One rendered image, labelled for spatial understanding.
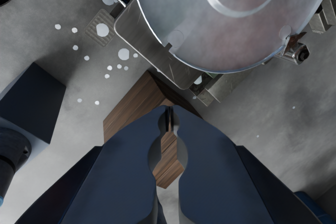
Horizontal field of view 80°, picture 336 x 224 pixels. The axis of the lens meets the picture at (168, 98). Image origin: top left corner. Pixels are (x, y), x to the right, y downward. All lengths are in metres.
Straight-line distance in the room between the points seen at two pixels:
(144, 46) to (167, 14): 0.05
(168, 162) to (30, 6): 0.91
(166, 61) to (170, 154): 0.76
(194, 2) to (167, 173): 0.92
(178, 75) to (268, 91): 1.38
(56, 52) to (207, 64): 0.87
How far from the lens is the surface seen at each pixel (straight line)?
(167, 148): 0.97
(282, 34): 0.37
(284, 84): 1.72
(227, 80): 0.52
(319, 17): 0.50
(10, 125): 0.74
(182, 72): 0.29
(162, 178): 1.10
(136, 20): 0.26
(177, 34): 0.27
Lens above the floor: 1.03
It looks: 57 degrees down
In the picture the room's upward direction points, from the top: 146 degrees clockwise
